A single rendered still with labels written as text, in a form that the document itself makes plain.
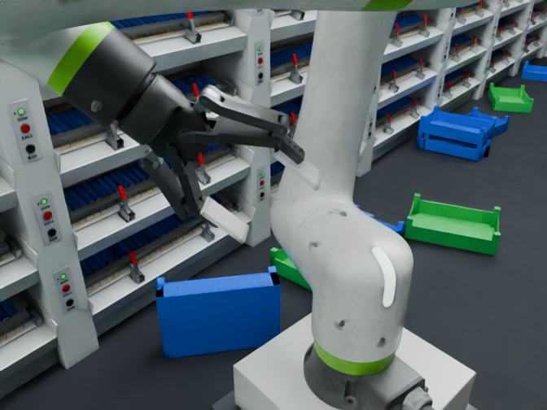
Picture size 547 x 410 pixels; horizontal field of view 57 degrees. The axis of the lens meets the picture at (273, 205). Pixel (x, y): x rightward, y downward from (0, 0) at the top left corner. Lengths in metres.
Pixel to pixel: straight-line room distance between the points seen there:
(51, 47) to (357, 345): 0.50
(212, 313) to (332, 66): 0.76
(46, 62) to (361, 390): 0.56
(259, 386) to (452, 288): 0.96
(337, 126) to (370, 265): 0.20
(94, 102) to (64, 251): 0.74
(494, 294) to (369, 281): 1.07
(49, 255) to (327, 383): 0.71
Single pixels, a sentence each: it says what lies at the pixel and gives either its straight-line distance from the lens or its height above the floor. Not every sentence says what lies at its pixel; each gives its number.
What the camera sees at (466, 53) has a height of 0.32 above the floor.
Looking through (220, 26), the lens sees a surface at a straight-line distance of 1.45.
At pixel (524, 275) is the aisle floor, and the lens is 1.80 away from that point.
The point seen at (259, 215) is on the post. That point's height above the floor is 0.11.
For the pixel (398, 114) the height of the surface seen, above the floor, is 0.15.
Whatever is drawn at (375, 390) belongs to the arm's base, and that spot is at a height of 0.43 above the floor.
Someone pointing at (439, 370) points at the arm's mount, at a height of 0.37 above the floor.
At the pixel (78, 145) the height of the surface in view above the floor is 0.53.
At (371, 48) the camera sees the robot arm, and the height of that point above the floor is 0.83.
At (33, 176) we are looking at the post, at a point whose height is 0.52.
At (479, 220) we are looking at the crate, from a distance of 2.01.
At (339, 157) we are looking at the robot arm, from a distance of 0.73.
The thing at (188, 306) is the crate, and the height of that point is 0.17.
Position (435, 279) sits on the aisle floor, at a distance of 1.67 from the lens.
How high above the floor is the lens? 0.98
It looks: 29 degrees down
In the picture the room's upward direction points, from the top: straight up
